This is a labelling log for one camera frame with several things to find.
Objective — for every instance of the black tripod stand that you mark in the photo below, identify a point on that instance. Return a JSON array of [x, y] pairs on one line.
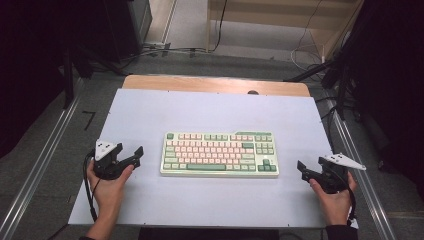
[[341, 86]]

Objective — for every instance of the person's right hand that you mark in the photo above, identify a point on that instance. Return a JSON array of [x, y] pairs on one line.
[[336, 206]]

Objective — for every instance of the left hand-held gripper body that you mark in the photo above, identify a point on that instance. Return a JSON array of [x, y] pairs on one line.
[[104, 166]]

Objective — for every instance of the black curtain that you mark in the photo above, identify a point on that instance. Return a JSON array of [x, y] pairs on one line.
[[393, 83], [26, 66]]

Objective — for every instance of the green and pink keyboard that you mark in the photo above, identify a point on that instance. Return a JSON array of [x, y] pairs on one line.
[[216, 156]]

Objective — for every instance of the white board sheet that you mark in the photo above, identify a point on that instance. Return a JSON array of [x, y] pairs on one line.
[[200, 110]]

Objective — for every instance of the power strip with plugs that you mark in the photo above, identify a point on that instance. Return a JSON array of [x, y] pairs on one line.
[[156, 45]]

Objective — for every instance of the dark round table grommet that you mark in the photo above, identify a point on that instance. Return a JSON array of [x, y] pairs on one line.
[[253, 92]]

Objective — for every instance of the black metal stand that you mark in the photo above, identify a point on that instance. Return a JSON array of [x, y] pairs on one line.
[[68, 83]]

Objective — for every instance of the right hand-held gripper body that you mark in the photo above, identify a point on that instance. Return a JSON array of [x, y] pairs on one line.
[[333, 180]]

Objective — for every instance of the black cabinet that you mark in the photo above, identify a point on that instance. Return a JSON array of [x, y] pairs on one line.
[[126, 26]]

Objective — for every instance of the person's left hand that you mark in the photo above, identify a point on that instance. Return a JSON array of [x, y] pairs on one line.
[[108, 195]]

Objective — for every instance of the wooden table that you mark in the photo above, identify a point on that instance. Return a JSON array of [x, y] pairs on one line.
[[200, 83]]

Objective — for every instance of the light wooden shelf frame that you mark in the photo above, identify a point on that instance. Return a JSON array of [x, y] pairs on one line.
[[266, 16]]

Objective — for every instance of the metal floor rail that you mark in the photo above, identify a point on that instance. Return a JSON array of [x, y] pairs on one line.
[[366, 186], [40, 160]]

